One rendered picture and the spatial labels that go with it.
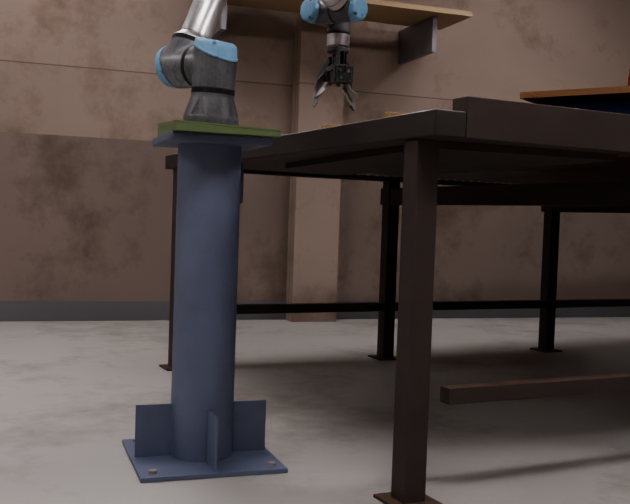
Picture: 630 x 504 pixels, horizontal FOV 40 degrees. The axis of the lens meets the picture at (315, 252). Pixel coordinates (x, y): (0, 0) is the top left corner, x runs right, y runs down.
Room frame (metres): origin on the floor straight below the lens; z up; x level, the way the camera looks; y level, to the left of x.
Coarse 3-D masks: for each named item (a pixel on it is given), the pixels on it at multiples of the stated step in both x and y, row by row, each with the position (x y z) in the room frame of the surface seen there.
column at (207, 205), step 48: (192, 144) 2.25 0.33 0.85; (240, 144) 2.25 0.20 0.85; (192, 192) 2.25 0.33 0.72; (192, 240) 2.25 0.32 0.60; (192, 288) 2.25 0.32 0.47; (192, 336) 2.25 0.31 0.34; (192, 384) 2.25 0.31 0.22; (144, 432) 2.27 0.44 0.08; (192, 432) 2.24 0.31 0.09; (240, 432) 2.36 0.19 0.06; (144, 480) 2.09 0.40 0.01
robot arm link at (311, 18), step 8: (304, 0) 2.75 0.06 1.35; (312, 0) 2.73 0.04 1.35; (320, 0) 2.75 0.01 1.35; (304, 8) 2.75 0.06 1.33; (312, 8) 2.72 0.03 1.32; (320, 8) 2.72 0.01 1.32; (304, 16) 2.75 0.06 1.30; (312, 16) 2.73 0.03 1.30; (320, 16) 2.73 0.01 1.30; (320, 24) 2.78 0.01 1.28; (328, 24) 2.79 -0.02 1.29
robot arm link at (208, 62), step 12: (192, 48) 2.32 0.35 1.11; (204, 48) 2.27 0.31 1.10; (216, 48) 2.26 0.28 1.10; (228, 48) 2.28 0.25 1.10; (192, 60) 2.29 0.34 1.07; (204, 60) 2.27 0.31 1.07; (216, 60) 2.26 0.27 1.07; (228, 60) 2.28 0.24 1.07; (192, 72) 2.30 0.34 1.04; (204, 72) 2.27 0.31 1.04; (216, 72) 2.27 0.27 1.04; (228, 72) 2.28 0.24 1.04; (192, 84) 2.30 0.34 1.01; (204, 84) 2.27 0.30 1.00; (216, 84) 2.27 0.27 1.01; (228, 84) 2.29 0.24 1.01
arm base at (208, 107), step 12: (192, 96) 2.29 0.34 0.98; (204, 96) 2.27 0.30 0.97; (216, 96) 2.27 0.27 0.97; (228, 96) 2.29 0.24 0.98; (192, 108) 2.27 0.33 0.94; (204, 108) 2.26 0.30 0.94; (216, 108) 2.26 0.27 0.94; (228, 108) 2.28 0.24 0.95; (192, 120) 2.26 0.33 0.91; (204, 120) 2.25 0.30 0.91; (216, 120) 2.26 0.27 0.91; (228, 120) 2.27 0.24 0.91
